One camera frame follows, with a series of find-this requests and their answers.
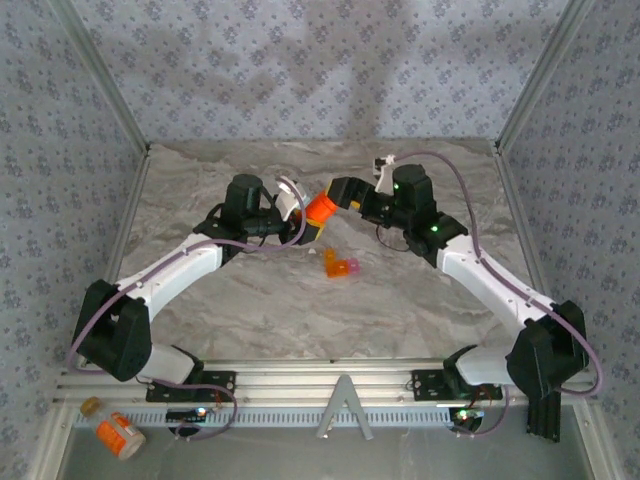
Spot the orange pill bottle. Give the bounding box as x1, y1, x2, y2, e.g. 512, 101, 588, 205
304, 198, 331, 226

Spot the orange translucent pill box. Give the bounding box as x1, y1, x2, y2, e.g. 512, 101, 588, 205
322, 248, 351, 280

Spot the small circuit board with LED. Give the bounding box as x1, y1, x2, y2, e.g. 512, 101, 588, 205
166, 407, 207, 424
447, 407, 486, 431

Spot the grey metal shelf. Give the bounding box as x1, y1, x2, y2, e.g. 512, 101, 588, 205
29, 424, 616, 480

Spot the black extrusion piece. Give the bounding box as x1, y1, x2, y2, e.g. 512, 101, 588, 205
524, 389, 564, 444

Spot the clear bottle with orange label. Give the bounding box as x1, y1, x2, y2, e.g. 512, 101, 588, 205
79, 396, 147, 462

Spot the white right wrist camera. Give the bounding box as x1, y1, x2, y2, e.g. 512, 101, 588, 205
372, 153, 401, 194

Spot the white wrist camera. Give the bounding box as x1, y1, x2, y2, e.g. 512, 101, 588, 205
372, 153, 401, 194
276, 175, 304, 222

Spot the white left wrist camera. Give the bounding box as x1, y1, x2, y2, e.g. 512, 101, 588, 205
276, 175, 304, 222

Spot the aluminium table side rail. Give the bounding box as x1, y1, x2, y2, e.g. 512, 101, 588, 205
79, 147, 152, 366
494, 144, 571, 362

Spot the aluminium front rail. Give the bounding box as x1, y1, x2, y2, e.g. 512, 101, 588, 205
52, 357, 599, 407

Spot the grey A-shaped bracket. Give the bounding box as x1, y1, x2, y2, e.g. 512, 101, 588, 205
314, 373, 375, 442

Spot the aluminium corner post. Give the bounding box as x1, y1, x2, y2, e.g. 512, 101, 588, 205
49, 0, 151, 151
494, 0, 594, 151

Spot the grey slotted cable duct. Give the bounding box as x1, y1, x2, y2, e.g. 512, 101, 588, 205
82, 405, 481, 429

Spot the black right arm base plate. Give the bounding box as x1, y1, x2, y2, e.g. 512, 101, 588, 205
410, 368, 504, 402

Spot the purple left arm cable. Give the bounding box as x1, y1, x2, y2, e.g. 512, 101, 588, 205
65, 182, 309, 442

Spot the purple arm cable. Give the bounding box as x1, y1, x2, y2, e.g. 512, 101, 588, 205
65, 182, 309, 442
392, 150, 604, 437

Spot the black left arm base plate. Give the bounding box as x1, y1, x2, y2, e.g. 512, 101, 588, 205
145, 370, 237, 403

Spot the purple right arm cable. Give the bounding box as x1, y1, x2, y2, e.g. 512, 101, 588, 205
392, 150, 604, 437

